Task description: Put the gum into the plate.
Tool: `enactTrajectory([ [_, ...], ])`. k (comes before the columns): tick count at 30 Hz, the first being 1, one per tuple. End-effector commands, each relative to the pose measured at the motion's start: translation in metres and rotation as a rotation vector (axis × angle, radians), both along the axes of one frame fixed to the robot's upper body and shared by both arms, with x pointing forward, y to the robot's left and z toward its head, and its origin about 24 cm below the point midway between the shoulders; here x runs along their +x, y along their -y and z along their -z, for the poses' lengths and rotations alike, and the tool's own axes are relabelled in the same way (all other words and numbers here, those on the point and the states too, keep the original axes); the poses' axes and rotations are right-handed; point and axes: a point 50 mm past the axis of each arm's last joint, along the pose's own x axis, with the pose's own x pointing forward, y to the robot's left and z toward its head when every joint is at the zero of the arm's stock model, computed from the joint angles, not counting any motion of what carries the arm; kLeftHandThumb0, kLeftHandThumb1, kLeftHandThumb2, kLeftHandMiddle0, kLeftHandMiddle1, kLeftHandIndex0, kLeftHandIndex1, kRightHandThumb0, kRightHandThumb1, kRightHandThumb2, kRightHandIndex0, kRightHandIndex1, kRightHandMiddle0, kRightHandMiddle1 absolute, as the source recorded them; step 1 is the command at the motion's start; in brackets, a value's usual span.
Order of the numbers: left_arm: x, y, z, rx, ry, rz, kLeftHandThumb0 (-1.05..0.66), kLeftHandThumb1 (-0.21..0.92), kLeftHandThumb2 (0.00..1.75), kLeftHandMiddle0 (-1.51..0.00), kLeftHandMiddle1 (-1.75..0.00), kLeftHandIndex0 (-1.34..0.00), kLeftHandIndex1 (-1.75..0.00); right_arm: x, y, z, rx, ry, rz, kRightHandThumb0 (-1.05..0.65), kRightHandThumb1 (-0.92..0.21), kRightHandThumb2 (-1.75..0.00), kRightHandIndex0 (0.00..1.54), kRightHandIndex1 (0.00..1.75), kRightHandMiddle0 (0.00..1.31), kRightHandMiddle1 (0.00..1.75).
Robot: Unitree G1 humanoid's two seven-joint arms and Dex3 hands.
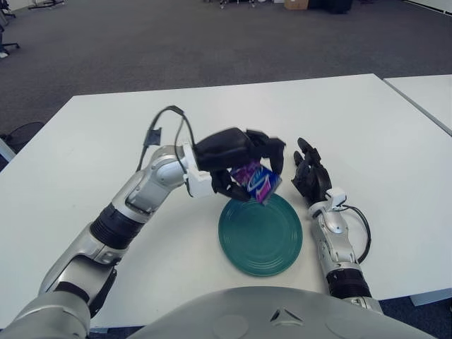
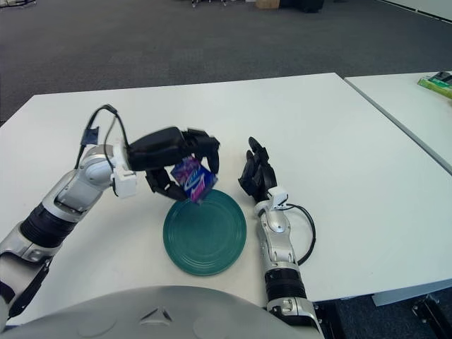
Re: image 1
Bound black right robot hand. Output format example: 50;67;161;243
290;137;333;205

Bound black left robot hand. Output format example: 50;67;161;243
194;127;286;202

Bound purple blue gum pack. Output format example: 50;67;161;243
229;158;283;206

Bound green round plate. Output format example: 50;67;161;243
218;193;304;277

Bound black chair wheels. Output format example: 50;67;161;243
217;0;255;10

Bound silver robot torso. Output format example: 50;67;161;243
0;286;452;339

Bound black cabinet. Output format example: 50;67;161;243
309;0;354;15

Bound black round floor object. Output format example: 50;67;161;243
0;121;45;153

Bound white board edge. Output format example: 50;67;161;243
0;137;17;163

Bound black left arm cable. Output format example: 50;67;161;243
136;105;195;174

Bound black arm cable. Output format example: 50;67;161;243
340;203;371;264
136;105;195;174

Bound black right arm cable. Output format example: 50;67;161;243
340;203;371;264

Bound white table frame bracket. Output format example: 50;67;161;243
411;289;452;307

